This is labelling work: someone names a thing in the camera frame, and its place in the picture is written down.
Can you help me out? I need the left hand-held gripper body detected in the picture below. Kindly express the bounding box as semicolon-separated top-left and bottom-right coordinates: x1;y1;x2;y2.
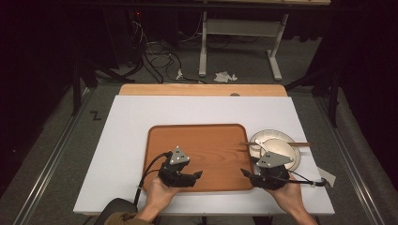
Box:
158;145;192;188

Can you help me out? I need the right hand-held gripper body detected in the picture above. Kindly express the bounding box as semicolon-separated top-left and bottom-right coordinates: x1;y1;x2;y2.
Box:
253;151;296;191

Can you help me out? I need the person's right hand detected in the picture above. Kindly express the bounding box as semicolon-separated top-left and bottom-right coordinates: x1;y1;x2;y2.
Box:
268;173;307;215

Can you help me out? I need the person's left hand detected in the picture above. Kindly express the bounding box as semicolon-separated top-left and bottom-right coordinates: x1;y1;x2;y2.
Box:
145;174;183;218

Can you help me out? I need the brown wooden tray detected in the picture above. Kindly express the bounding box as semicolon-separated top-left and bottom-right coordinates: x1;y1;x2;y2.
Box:
143;123;255;192

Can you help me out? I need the small white plate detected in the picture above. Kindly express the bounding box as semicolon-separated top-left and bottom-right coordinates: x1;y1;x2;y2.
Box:
259;138;297;163

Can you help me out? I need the white spoon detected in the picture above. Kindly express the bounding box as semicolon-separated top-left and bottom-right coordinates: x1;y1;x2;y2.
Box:
254;138;270;155

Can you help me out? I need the large white plate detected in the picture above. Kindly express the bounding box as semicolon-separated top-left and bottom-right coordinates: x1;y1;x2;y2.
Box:
249;128;302;172

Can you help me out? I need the brown wooden chopstick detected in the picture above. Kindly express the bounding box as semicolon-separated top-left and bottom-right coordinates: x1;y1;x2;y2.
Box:
240;142;311;148
239;142;312;146

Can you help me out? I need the white paper tag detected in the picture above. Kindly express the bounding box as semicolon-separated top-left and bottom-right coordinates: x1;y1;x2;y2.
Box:
316;166;338;188

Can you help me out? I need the white table board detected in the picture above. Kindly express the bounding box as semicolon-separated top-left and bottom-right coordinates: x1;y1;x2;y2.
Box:
72;95;336;218

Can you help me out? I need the light wooden table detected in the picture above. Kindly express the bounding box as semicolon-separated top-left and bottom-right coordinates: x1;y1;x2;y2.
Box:
118;82;288;98

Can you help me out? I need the crumpled white paper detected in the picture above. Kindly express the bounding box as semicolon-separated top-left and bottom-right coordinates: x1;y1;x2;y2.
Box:
213;70;238;83

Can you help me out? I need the black metal stand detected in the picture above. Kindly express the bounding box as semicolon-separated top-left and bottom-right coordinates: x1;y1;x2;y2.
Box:
283;67;343;128
70;58;136;117

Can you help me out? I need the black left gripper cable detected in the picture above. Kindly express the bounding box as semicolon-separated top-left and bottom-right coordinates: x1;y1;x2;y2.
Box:
133;151;174;208

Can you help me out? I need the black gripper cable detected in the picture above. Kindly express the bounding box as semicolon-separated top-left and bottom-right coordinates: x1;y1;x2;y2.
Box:
133;151;174;208
286;170;329;188

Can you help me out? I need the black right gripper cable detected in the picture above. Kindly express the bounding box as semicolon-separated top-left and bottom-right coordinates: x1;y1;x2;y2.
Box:
286;170;329;188

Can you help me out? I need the metal floor rail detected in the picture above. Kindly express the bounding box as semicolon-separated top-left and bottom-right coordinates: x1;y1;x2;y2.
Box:
12;87;96;225
314;97;387;225

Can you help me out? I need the tangle of floor cables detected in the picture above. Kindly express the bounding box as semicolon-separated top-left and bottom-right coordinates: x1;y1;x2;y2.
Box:
130;11;208;85

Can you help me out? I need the white metal desk frame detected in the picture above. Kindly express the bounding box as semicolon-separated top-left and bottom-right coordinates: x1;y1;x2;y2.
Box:
198;11;290;82

